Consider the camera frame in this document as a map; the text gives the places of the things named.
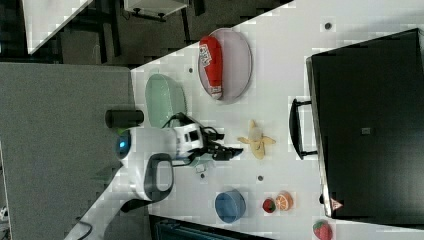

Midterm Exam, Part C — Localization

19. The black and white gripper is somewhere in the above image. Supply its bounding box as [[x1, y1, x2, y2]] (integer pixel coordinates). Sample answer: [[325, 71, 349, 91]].
[[174, 123, 243, 161]]

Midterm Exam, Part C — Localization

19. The peeled toy banana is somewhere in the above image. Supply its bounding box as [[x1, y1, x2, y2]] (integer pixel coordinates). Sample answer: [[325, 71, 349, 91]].
[[237, 120, 276, 160]]

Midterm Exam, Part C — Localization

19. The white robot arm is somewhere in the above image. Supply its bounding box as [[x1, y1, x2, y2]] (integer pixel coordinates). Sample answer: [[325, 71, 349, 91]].
[[64, 123, 243, 240]]

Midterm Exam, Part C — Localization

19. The blue bowl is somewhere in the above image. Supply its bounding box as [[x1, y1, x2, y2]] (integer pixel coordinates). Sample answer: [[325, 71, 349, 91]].
[[214, 189, 246, 224]]

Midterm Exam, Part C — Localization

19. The green perforated colander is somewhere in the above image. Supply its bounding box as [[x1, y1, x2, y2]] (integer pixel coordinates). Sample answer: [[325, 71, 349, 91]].
[[145, 74, 187, 128]]

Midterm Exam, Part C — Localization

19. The small red strawberry toy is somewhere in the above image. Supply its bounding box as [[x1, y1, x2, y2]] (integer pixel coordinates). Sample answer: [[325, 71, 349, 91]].
[[262, 198, 276, 213]]

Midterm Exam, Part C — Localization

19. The orange slice toy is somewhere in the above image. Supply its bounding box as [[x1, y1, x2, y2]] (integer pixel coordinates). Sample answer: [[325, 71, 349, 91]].
[[275, 191, 293, 211]]

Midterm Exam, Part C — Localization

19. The pink oval plate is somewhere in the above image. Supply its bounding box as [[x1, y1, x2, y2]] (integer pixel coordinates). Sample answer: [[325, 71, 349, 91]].
[[198, 28, 252, 104]]

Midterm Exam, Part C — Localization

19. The red ketchup bottle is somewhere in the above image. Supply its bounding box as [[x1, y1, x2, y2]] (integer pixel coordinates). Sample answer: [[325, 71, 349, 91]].
[[199, 36, 223, 99]]

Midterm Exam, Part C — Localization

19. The large red strawberry toy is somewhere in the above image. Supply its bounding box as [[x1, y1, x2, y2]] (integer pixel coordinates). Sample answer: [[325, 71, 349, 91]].
[[313, 220, 333, 240]]

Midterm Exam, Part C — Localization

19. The black toaster oven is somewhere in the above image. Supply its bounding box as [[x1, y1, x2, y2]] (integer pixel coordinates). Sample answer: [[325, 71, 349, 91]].
[[305, 29, 424, 229]]

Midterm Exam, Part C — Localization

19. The grey partition panel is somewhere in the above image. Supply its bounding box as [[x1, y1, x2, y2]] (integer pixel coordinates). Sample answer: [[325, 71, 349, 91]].
[[0, 63, 134, 240]]

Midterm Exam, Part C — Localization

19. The white side table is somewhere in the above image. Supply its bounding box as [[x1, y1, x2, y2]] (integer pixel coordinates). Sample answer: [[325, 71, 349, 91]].
[[21, 0, 93, 55]]

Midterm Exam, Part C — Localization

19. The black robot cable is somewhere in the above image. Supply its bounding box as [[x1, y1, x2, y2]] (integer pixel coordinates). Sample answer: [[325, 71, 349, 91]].
[[161, 111, 204, 130]]

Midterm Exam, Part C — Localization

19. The black cylinder post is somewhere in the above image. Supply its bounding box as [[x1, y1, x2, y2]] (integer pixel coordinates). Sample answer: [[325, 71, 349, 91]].
[[105, 110, 144, 128]]

